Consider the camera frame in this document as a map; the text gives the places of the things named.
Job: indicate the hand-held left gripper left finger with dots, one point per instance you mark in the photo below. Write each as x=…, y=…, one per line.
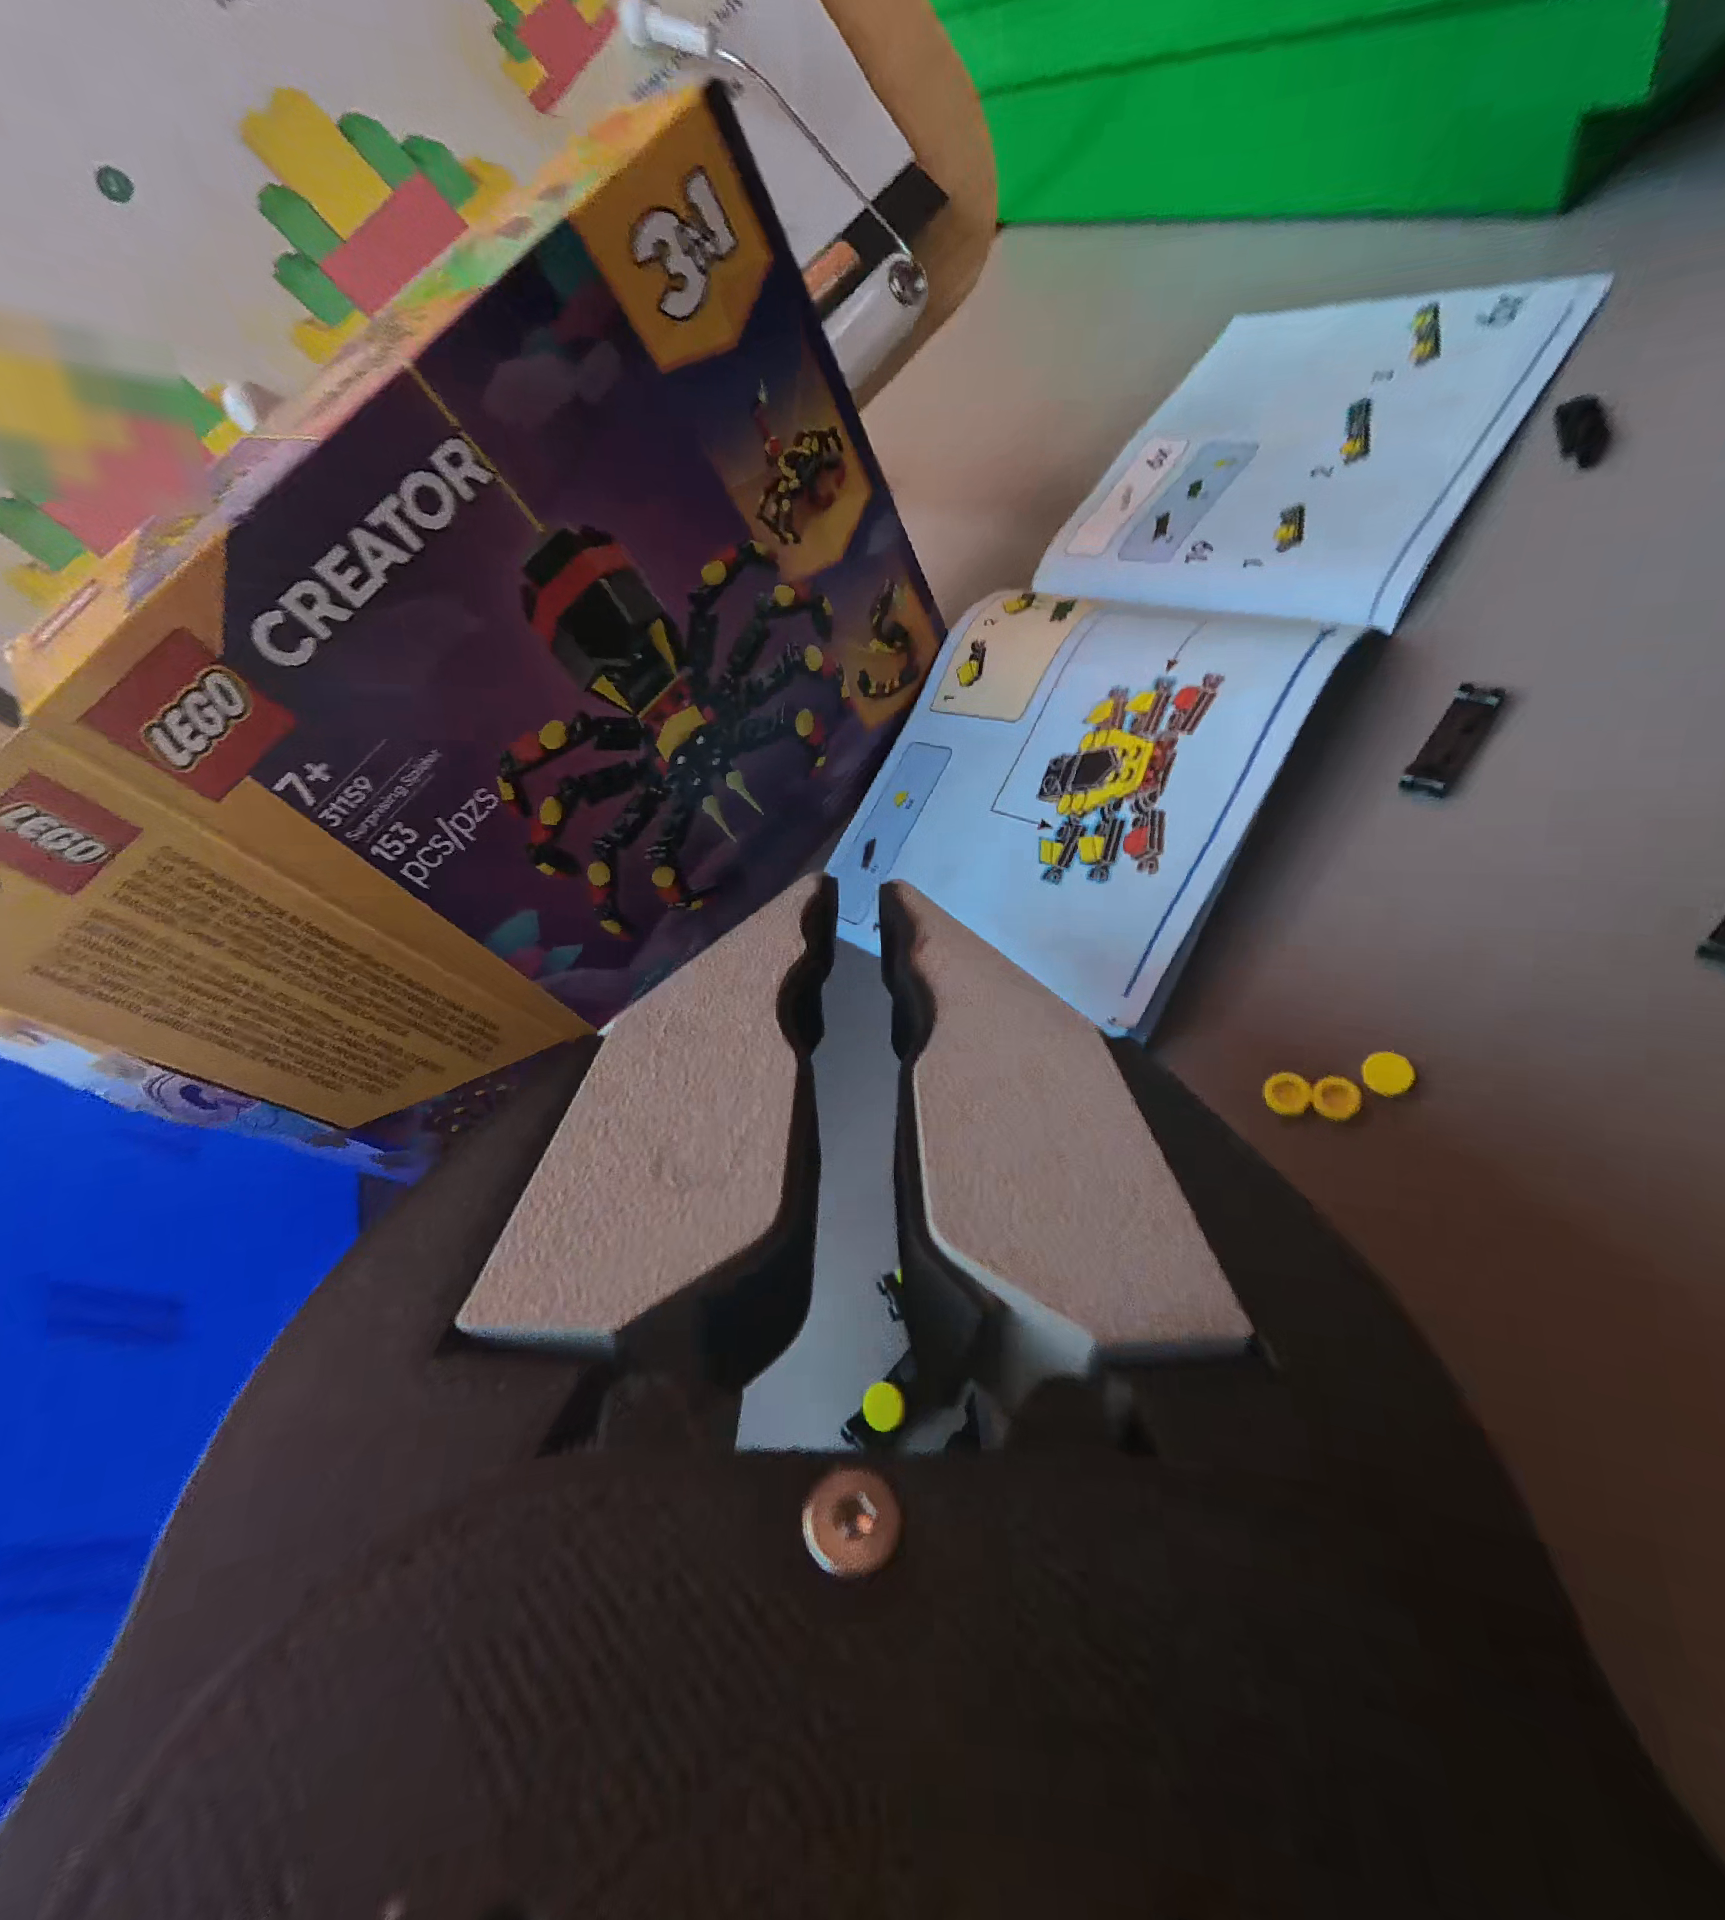
x=654, y=1171

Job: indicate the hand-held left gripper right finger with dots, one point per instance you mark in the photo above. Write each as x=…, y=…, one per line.
x=1073, y=1184

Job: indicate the purple toy set box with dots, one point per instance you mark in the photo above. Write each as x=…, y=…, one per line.
x=427, y=675

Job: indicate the yellow round brick tile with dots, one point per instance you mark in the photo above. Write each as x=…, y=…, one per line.
x=1335, y=1098
x=1389, y=1073
x=1286, y=1093

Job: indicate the open instruction booklet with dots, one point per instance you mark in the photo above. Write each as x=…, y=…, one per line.
x=1251, y=721

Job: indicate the blue plastic bin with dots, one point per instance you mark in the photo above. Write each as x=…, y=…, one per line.
x=82, y=1425

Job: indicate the black brick hinge piece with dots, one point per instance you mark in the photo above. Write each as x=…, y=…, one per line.
x=1582, y=432

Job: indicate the plywood tray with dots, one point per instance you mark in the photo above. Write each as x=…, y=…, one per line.
x=954, y=151

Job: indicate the green plastic bin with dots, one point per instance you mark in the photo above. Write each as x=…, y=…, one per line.
x=1327, y=105

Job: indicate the printed instruction poster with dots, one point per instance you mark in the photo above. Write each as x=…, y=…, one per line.
x=398, y=61

